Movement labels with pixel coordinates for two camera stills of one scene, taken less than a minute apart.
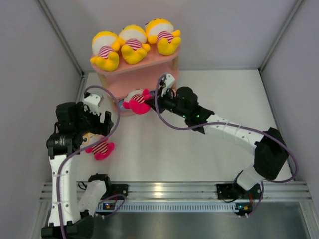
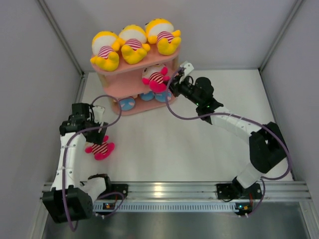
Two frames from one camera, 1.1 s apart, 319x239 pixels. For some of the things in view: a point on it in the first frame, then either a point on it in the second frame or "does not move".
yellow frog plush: [133, 37] does not move
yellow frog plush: [105, 45] does not move
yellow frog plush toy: [161, 31] does not move
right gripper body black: [168, 101] → [185, 88]
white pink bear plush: [136, 100] → [155, 75]
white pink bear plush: [100, 151] does not move
